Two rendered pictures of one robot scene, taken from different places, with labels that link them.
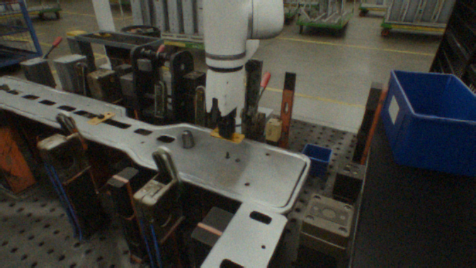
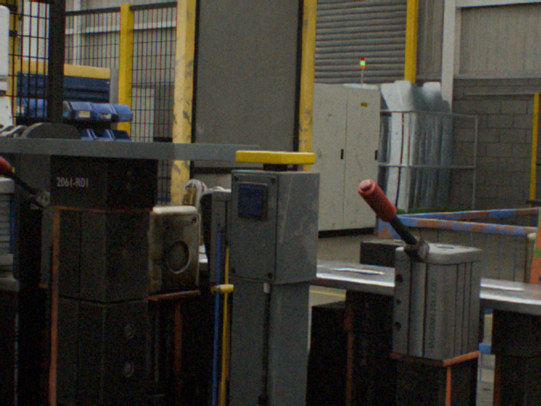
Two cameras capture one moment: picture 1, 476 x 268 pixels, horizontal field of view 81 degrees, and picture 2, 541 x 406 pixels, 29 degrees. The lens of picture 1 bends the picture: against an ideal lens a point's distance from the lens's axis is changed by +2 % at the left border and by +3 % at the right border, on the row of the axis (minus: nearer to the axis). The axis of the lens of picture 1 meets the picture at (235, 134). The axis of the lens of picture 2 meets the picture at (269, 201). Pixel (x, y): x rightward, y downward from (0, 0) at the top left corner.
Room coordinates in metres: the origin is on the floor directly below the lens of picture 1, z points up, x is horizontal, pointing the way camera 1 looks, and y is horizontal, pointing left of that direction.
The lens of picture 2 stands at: (2.37, 0.93, 1.16)
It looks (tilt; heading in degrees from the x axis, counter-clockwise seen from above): 3 degrees down; 191
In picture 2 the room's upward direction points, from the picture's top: 2 degrees clockwise
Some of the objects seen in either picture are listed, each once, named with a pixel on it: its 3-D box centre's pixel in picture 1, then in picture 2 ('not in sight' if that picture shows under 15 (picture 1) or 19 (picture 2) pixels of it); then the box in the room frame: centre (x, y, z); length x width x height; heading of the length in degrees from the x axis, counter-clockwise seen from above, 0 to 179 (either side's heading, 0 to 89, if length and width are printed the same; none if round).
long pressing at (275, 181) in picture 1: (95, 119); (172, 250); (0.79, 0.46, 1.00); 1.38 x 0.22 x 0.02; 63
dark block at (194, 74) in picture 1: (198, 128); not in sight; (0.88, 0.14, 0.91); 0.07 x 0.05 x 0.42; 153
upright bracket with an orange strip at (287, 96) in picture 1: (282, 152); not in sight; (0.67, -0.14, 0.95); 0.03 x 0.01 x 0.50; 63
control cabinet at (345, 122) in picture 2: not in sight; (312, 143); (-11.18, -1.26, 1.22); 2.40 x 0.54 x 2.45; 152
